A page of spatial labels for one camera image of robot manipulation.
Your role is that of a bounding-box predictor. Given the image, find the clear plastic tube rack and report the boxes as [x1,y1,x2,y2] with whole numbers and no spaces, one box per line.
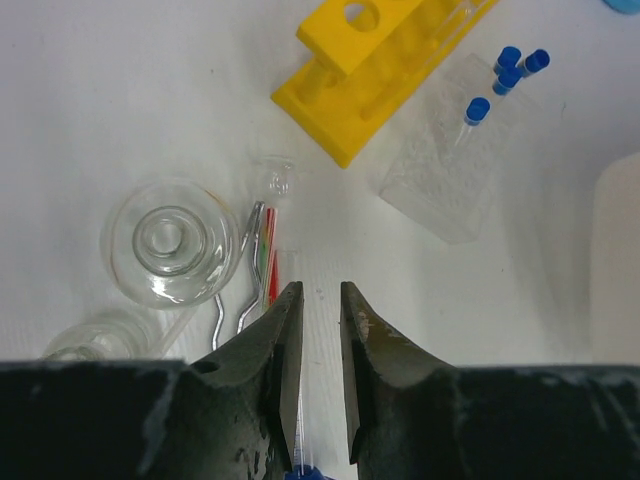
[379,54,537,245]

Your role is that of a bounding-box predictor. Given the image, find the yellow test tube rack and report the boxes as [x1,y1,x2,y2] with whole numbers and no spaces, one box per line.
[271,0,495,168]

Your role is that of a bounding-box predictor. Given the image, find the small glass beaker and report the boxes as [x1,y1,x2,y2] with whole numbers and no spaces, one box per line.
[42,309,162,361]

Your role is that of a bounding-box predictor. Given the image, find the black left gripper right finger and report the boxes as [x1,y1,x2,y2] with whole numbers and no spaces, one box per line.
[340,282,639,479]

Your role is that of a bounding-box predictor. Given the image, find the blue capped test tube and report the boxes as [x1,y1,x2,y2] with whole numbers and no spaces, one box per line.
[453,97,491,149]

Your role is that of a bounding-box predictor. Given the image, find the metal crucible tongs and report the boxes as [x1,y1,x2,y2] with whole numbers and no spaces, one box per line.
[231,201,265,333]

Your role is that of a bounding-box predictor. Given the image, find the small glass flask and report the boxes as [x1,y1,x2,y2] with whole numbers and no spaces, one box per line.
[100,177,241,310]

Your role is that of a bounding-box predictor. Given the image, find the white plastic storage bin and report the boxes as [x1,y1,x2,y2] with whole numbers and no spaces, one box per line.
[590,153,639,365]

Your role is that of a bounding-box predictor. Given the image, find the blue plastic bin lid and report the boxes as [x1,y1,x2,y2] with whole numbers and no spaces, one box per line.
[603,0,640,15]

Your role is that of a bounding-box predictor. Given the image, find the red orange stirring rod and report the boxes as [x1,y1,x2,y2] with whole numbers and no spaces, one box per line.
[259,207,279,311]

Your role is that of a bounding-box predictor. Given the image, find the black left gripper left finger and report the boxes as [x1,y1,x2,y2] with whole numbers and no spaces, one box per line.
[1,313,284,479]

